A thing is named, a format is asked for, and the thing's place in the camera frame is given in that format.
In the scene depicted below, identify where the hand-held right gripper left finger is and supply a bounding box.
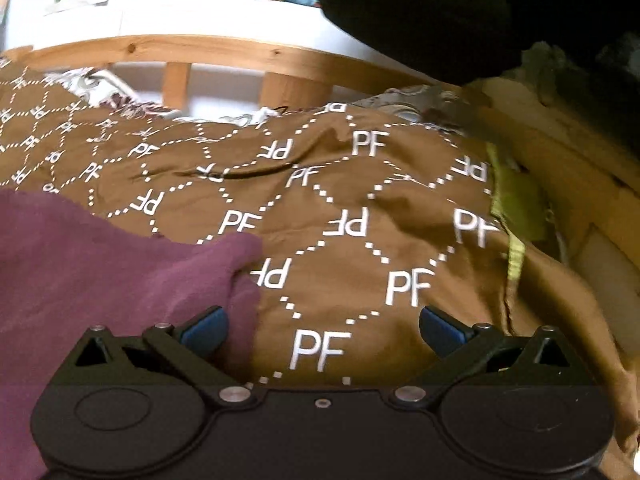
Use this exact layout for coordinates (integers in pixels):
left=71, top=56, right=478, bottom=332
left=74, top=306, right=258, bottom=407

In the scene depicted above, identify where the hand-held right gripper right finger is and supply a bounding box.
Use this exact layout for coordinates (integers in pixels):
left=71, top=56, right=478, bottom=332
left=389, top=305, right=575, bottom=407

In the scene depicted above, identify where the maroon long-sleeved sweater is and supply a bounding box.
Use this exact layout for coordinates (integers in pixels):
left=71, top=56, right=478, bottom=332
left=0, top=190, right=264, bottom=480

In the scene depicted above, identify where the brown printed patchwork blanket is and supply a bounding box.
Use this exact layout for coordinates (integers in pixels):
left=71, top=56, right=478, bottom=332
left=0, top=57, right=640, bottom=466

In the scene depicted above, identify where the yellow-green cloth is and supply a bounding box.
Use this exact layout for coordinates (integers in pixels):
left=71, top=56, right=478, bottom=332
left=487, top=144, right=549, bottom=282

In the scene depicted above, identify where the black padded jacket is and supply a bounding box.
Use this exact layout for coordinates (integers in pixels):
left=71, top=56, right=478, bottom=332
left=320, top=0, right=640, bottom=87

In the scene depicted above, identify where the wooden bed frame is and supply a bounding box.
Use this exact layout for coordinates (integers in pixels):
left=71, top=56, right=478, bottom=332
left=0, top=35, right=640, bottom=281

